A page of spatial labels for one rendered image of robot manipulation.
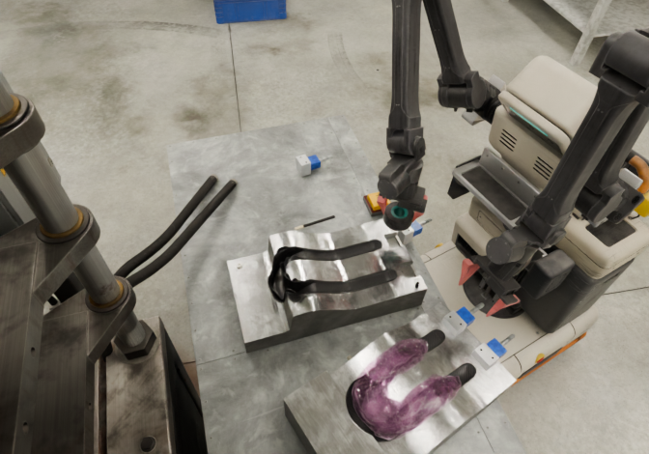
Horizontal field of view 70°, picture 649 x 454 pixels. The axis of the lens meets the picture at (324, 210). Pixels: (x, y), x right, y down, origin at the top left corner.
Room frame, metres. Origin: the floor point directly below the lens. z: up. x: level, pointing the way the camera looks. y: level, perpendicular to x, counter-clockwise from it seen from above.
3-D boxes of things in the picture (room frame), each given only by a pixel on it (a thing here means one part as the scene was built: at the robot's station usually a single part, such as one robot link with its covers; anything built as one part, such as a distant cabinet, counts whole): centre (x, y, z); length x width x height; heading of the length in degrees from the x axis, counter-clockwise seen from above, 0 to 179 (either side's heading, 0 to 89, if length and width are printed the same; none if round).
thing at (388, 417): (0.41, -0.20, 0.90); 0.26 x 0.18 x 0.08; 126
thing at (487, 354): (0.52, -0.45, 0.86); 0.13 x 0.05 x 0.05; 126
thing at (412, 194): (0.83, -0.21, 1.11); 0.10 x 0.07 x 0.07; 73
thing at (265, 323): (0.71, -0.01, 0.87); 0.50 x 0.26 x 0.14; 109
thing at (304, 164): (1.21, 0.04, 0.83); 0.13 x 0.05 x 0.05; 118
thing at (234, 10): (4.00, 0.73, 0.11); 0.61 x 0.41 x 0.22; 103
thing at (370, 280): (0.71, -0.03, 0.92); 0.35 x 0.16 x 0.09; 109
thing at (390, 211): (0.84, -0.20, 0.99); 0.08 x 0.08 x 0.04
